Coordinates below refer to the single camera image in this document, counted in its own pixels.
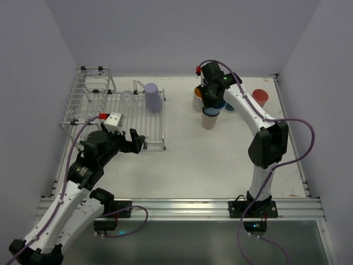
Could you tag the silver wire dish rack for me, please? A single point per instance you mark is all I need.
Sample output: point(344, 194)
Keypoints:
point(94, 91)

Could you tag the aluminium mounting rail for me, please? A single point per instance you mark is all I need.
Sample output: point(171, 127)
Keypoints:
point(292, 209)

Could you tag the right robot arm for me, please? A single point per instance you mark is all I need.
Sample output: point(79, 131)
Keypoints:
point(268, 145)

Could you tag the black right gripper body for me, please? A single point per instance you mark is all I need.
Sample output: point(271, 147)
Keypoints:
point(212, 100)

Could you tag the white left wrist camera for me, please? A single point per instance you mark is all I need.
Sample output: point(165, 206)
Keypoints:
point(114, 123)

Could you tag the purple plastic cup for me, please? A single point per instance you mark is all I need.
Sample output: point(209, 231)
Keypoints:
point(153, 100)

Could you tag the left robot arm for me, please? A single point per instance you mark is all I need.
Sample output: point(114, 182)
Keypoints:
point(78, 203)

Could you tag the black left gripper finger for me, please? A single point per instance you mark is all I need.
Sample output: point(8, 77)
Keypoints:
point(104, 129)
point(136, 142)

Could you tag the pink plastic cup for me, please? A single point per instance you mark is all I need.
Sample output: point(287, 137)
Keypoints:
point(260, 96)

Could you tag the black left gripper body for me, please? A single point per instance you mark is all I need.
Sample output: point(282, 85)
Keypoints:
point(127, 142)

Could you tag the dark blue ceramic mug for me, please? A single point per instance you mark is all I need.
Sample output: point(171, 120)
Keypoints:
point(228, 107)

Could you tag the beige plastic cup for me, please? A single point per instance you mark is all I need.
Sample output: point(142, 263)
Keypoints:
point(207, 121)

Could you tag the blue plastic cup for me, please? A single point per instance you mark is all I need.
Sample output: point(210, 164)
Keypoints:
point(212, 111)

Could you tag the floral white mug orange inside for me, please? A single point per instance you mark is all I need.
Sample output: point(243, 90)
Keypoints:
point(197, 103)

